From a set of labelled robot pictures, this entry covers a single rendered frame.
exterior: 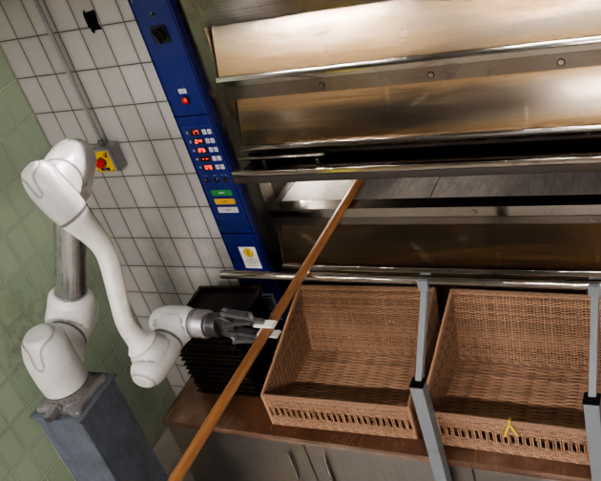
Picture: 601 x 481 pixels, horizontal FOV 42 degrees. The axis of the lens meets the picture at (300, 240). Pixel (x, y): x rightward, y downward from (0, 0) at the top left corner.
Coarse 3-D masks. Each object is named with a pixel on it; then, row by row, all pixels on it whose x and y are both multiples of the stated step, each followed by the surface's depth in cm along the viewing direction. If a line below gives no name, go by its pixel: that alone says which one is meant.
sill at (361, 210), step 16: (272, 208) 290; (288, 208) 286; (304, 208) 283; (320, 208) 280; (336, 208) 277; (352, 208) 274; (368, 208) 271; (384, 208) 269; (400, 208) 266; (416, 208) 263; (432, 208) 261; (448, 208) 258; (464, 208) 256; (480, 208) 254; (496, 208) 251; (512, 208) 249; (528, 208) 247; (544, 208) 244; (560, 208) 242; (576, 208) 240; (592, 208) 238
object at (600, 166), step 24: (480, 144) 245; (504, 144) 240; (528, 144) 236; (552, 144) 232; (576, 144) 228; (600, 144) 224; (456, 168) 231; (480, 168) 228; (504, 168) 224; (528, 168) 221; (552, 168) 218; (576, 168) 216; (600, 168) 213
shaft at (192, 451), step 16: (352, 192) 278; (336, 224) 265; (320, 240) 257; (304, 272) 246; (288, 288) 240; (288, 304) 237; (272, 320) 230; (256, 352) 221; (240, 368) 216; (224, 400) 208; (208, 416) 204; (208, 432) 200; (192, 448) 196; (176, 480) 189
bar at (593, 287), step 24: (552, 288) 215; (576, 288) 212; (600, 288) 208; (432, 408) 234; (600, 408) 206; (432, 432) 236; (600, 432) 209; (432, 456) 243; (600, 456) 214; (600, 480) 220
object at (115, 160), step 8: (96, 144) 300; (112, 144) 296; (96, 152) 296; (104, 152) 294; (112, 152) 295; (120, 152) 300; (112, 160) 296; (120, 160) 300; (96, 168) 301; (104, 168) 300; (112, 168) 298; (120, 168) 300
